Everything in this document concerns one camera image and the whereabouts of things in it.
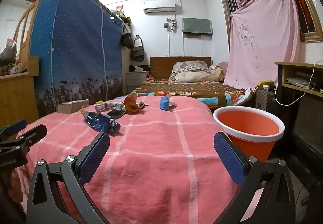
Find white plastic basket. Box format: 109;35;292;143
9;62;29;74

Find wooden bed headboard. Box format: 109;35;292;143
149;56;212;80

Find wooden shelf desk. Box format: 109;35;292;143
275;61;323;98

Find red hanging cloth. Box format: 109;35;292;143
286;0;313;32

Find wall television with green cover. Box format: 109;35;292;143
182;17;213;36

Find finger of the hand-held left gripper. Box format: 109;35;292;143
15;124;48;151
0;118;28;139

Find yellowish folded bedding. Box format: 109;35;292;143
214;65;224;81

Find orange snack wrapper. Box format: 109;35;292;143
124;93;149;114

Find orange bucket with white rim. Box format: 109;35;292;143
213;106;285;162

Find stack of papers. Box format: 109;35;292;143
286;76;316;88

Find black cabinet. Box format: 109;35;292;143
267;89;323;161

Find black fan heater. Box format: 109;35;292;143
252;86;278;113

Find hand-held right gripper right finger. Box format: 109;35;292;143
213;132;296;224

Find black hanging bag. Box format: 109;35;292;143
120;24;134;50

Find tissue box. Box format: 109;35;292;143
58;99;90;114

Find white air conditioner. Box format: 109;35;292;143
143;1;176;14

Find dark blue foil wrapper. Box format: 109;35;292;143
80;110;120;136

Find white cable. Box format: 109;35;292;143
275;63;317;106

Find grey plush toy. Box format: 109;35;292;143
0;38;18;63

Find grey nightstand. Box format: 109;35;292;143
126;70;148;93

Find wooden bunk bed frame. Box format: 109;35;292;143
13;0;41;63

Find grey hanging bag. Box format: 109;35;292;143
130;34;145;63

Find clutter on wardrobe top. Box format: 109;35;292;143
111;9;132;26

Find wall socket cluster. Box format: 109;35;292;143
164;18;178;32

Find silver white wrapper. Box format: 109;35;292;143
94;102;124;113

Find beige pillow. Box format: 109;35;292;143
169;70;217;83

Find yellow white power strip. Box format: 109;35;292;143
257;80;275;90

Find floral pillow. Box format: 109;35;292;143
172;61;210;74

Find pink hanging sheet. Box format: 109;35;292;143
223;0;301;88

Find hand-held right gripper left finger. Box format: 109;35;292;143
26;131;111;224

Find pink checked cloth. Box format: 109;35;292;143
15;95;253;224

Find blue dotted wardrobe cover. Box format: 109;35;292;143
30;0;132;118

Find colourful patterned bed sheet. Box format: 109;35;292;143
115;79;253;111

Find dark green wrapper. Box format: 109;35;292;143
108;107;127;120

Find light blue wrapper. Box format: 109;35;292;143
160;95;177;111

